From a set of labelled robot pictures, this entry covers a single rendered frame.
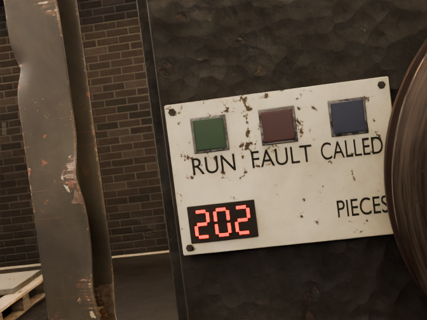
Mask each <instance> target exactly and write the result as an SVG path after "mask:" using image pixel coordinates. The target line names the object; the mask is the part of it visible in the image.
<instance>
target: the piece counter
mask: <svg viewBox="0 0 427 320"><path fill-rule="evenodd" d="M243 208H246V205H243V206H236V209H243ZM246 210H247V218H250V210H249V208H246ZM216 211H226V217H227V220H230V217H229V210H226V208H216ZM216 211H215V212H213V217H214V222H216V221H217V214H216ZM197 213H205V210H198V211H196V214H197ZM247 218H239V219H238V222H244V221H248V220H247ZM206 219H207V222H210V219H209V214H208V213H206ZM207 222H204V223H197V224H198V226H204V225H207ZM238 222H235V227H236V232H239V227H238ZM198 226H197V227H194V228H195V233H196V236H199V234H198ZM227 227H228V232H231V223H227ZM215 233H216V234H218V233H219V229H218V224H215ZM239 233H240V234H249V230H247V231H240V232H239ZM228 235H229V233H222V234H219V237H222V236H228ZM203 238H208V235H204V236H199V239H203Z"/></svg>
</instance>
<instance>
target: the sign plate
mask: <svg viewBox="0 0 427 320"><path fill-rule="evenodd" d="M359 99H362V100H363V110H364V116H365V127H366V130H365V131H357V132H352V133H341V134H336V135H335V134H334V129H333V122H332V112H331V106H330V104H331V103H335V102H345V101H350V100H359ZM290 108H291V109H292V115H293V121H294V131H295V139H294V140H284V141H279V142H269V143H264V136H263V130H262V120H261V112H265V111H271V110H280V109H290ZM391 111H392V105H391V95H390V84H389V78H388V77H387V76H386V77H376V78H371V79H362V80H356V81H347V82H341V83H332V84H323V85H318V86H308V87H303V88H294V89H288V90H279V91H270V92H264V93H255V94H250V95H240V96H235V97H226V98H216V99H211V100H202V101H197V102H188V103H178V104H173V105H166V106H165V117H166V127H167V132H168V141H169V147H170V156H171V162H172V171H173V180H174V186H175V195H176V200H177V210H178V215H179V225H180V234H181V240H182V249H183V254H184V255H185V256H186V255H198V254H204V253H216V252H223V251H235V250H247V249H254V248H265V247H272V246H284V245H291V244H303V243H315V242H322V241H333V240H340V239H352V238H359V237H370V236H383V235H389V234H393V230H392V228H391V224H390V219H389V215H388V209H387V205H386V197H385V191H384V148H385V142H386V134H387V129H388V124H389V120H390V115H391ZM216 117H223V121H224V131H225V136H226V145H227V147H226V148H221V149H212V150H201V151H196V145H195V139H194V130H193V121H195V120H201V119H211V118H216ZM243 205H246V208H249V210H250V218H247V210H246V208H243V209H236V206H243ZM216 208H226V210H229V217H230V220H227V217H226V211H216ZM198 210H205V213H197V214H196V211H198ZM215 211H216V214H217V221H216V222H214V213H213V212H215ZM206 213H208V214H209V219H210V222H207V219H206ZM239 218H247V220H248V221H244V222H238V219H239ZM204 222H207V225H204V226H198V224H197V223H204ZM235 222H238V227H239V232H240V231H247V230H249V234H240V233H239V232H236V227H235ZM227 223H231V232H228V227H227ZM215 224H218V229H219V233H218V234H216V233H215ZM197 226H198V234H199V236H204V235H208V238H203V239H199V236H196V233H195V228H194V227H197ZM222 233H229V235H228V236H222V237H219V234H222Z"/></svg>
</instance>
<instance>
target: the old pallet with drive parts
mask: <svg viewBox="0 0 427 320"><path fill-rule="evenodd" d="M34 288H35V291H36V293H37V294H36V295H34V296H33V297H32V298H31V299H30V298H29V292H30V291H31V290H32V289H34ZM44 297H45V292H44V284H43V275H40V276H39V277H37V278H35V279H34V280H33V281H32V282H30V283H29V284H28V285H26V286H25V287H23V288H22V289H21V290H19V291H17V292H16V293H15V294H11V295H0V320H16V319H18V318H19V317H20V316H21V315H22V314H24V313H25V312H27V311H28V310H29V309H30V308H31V307H32V306H33V305H35V304H36V303H38V302H39V301H40V300H42V299H43V298H44ZM9 306H11V310H12V312H11V314H10V315H8V316H7V317H6V318H4V319H3V316H2V313H1V312H2V311H3V310H5V309H7V308H8V307H9Z"/></svg>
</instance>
